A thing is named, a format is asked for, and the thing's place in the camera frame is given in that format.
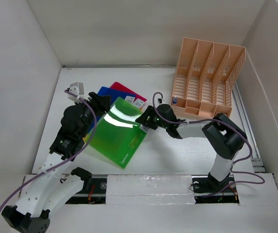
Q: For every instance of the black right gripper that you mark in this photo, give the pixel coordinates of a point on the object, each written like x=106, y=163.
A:
x=150, y=110

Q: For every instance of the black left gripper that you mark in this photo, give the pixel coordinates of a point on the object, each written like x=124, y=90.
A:
x=101, y=104

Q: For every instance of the blue clip file folder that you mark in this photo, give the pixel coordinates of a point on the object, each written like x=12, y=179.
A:
x=115, y=94

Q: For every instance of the small blue-capped glue bottle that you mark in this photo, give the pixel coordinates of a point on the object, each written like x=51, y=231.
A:
x=174, y=100

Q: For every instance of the green clip file folder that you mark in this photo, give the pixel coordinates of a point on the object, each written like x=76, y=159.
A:
x=118, y=135

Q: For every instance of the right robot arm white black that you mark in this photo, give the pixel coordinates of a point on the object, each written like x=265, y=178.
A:
x=224, y=136

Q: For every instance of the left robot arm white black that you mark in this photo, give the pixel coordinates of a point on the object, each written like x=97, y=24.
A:
x=46, y=192

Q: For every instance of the magenta clip file folder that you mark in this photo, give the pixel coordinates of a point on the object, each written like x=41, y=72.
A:
x=139, y=100

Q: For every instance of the orange book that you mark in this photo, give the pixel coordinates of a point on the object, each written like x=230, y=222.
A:
x=88, y=137

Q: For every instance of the peach plastic file organizer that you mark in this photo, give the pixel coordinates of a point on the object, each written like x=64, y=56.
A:
x=205, y=76

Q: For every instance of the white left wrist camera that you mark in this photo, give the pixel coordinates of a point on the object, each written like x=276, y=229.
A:
x=77, y=89

